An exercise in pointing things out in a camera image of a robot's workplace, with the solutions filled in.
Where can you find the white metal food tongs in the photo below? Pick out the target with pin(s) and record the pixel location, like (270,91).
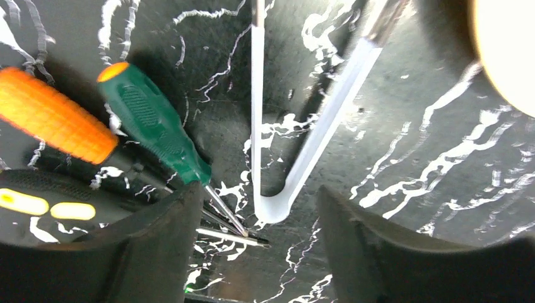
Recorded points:
(379,26)

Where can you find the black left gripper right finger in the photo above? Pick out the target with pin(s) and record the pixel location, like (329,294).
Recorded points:
(375,260)

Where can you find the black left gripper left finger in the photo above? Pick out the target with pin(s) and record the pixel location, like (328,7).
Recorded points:
(141,258)

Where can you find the green handled screwdriver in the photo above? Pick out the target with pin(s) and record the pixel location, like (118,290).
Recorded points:
(148,116)

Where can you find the black yellow handled screwdriver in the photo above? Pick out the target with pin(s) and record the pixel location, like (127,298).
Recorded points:
(39,207)

